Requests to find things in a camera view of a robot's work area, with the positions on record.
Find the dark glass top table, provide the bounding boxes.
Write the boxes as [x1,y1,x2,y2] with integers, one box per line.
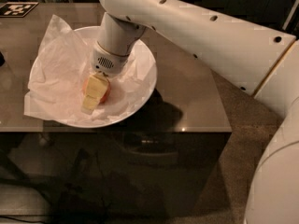
[0,4,231,218]

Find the small dark object at left edge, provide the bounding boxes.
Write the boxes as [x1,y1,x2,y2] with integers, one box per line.
[0,51,6,67]

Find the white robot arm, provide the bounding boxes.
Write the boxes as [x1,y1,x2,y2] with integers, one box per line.
[91,0,299,224]

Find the yellow foam padded gripper finger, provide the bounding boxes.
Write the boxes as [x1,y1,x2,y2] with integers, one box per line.
[81,73,110,114]

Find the white paper sheet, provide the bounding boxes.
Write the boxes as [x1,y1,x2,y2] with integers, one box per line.
[23,14,149,124]

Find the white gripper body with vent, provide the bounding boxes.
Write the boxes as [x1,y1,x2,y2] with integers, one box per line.
[91,41,130,76]

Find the black white fiducial marker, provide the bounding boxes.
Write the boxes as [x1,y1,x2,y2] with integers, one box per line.
[0,2,38,18]

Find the white round bowl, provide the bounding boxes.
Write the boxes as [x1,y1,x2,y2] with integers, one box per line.
[29,26,158,129]

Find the red orange apple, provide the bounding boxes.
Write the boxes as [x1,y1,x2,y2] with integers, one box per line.
[82,77,111,104]

